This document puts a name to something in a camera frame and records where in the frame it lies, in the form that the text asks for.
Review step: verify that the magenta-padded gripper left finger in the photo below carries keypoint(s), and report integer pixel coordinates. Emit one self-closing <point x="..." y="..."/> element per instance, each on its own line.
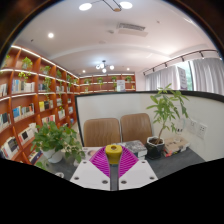
<point x="90" y="175"/>

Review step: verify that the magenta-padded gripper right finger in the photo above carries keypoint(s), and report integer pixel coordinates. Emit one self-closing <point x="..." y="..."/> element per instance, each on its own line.
<point x="138" y="175"/>

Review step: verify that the yellow charger block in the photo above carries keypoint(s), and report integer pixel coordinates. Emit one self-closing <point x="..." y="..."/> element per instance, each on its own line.
<point x="113" y="155"/>

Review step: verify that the dark blue book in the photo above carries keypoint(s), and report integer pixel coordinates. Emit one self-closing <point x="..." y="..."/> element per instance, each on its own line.
<point x="142" y="155"/>

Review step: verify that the tall plant in black pot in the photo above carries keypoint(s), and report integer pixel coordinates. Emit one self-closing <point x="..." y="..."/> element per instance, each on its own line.
<point x="155" y="148"/>

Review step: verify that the brown padded chair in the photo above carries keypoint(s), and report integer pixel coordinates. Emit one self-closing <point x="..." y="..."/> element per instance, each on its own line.
<point x="101" y="131"/>
<point x="136" y="128"/>

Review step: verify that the pile of assorted books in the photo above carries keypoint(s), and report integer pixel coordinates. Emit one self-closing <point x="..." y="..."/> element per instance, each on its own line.
<point x="176" y="146"/>

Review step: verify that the small green plant cutting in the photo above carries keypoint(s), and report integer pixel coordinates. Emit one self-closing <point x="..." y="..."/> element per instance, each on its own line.
<point x="40" y="164"/>

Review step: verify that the leafy plant in white pot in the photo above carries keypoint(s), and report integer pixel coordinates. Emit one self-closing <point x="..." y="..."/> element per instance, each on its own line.
<point x="53" y="138"/>

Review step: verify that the clear acrylic sign stand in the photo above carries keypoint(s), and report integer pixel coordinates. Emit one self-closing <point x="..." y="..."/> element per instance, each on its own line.
<point x="180" y="128"/>

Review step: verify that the white sign board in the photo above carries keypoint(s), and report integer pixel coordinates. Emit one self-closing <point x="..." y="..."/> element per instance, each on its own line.
<point x="121" y="85"/>

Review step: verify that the white standing banner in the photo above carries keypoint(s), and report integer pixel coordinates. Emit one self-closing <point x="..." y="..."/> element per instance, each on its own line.
<point x="182" y="78"/>

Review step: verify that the orange wooden bookshelf unit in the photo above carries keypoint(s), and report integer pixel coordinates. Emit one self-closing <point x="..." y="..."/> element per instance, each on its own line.
<point x="13" y="100"/>

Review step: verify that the multi-bulb ceiling lamp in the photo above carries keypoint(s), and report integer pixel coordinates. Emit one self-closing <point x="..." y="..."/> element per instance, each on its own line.
<point x="104" y="67"/>

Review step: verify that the white sheer curtain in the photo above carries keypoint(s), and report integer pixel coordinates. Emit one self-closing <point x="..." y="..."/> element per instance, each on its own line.
<point x="208" y="76"/>

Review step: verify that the recessed ceiling lights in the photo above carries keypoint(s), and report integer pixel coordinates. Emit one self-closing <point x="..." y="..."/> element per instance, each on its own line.
<point x="50" y="35"/>

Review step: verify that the ceiling air vent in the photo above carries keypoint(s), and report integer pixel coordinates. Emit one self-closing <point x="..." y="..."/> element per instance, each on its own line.
<point x="131" y="28"/>

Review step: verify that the white wall outlet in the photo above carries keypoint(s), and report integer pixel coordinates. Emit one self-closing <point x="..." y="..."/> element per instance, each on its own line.
<point x="192" y="126"/>
<point x="202" y="131"/>

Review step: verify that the black track light rail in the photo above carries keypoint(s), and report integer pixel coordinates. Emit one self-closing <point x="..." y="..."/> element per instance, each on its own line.
<point x="181" y="58"/>

